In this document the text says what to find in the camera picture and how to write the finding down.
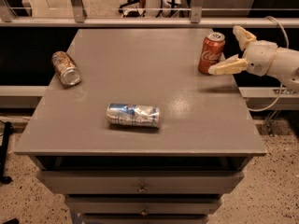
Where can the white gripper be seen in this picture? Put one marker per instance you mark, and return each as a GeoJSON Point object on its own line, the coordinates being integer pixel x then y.
{"type": "Point", "coordinates": [261, 58]}

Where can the red coke can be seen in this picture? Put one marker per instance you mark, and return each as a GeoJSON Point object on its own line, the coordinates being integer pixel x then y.
{"type": "Point", "coordinates": [213, 45]}

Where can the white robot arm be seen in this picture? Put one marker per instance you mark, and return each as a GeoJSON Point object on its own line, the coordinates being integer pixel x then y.
{"type": "Point", "coordinates": [286, 67]}

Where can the blue silver crushed can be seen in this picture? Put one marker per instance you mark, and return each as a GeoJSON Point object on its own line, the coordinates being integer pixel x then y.
{"type": "Point", "coordinates": [134, 115]}

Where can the orange soda can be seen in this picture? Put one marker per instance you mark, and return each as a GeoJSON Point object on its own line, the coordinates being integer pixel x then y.
{"type": "Point", "coordinates": [65, 68]}

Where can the black office chair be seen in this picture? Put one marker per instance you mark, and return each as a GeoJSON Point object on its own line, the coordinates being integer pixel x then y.
{"type": "Point", "coordinates": [128, 8]}

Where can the grey drawer cabinet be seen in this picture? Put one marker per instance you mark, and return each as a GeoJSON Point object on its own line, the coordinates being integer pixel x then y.
{"type": "Point", "coordinates": [144, 138]}

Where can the top drawer metal knob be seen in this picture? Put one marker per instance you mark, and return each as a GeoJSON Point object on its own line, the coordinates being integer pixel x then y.
{"type": "Point", "coordinates": [142, 189]}

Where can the drawer metal knob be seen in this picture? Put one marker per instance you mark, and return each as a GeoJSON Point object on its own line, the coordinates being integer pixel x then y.
{"type": "Point", "coordinates": [144, 212]}
{"type": "Point", "coordinates": [142, 189]}

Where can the black stand pole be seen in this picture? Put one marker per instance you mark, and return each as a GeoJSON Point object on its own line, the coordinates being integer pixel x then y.
{"type": "Point", "coordinates": [8, 131]}

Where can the black shoe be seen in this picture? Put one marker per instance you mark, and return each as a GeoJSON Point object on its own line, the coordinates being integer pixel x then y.
{"type": "Point", "coordinates": [12, 221]}

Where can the metal railing frame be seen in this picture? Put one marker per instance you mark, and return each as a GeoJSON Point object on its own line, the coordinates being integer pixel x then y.
{"type": "Point", "coordinates": [149, 13]}

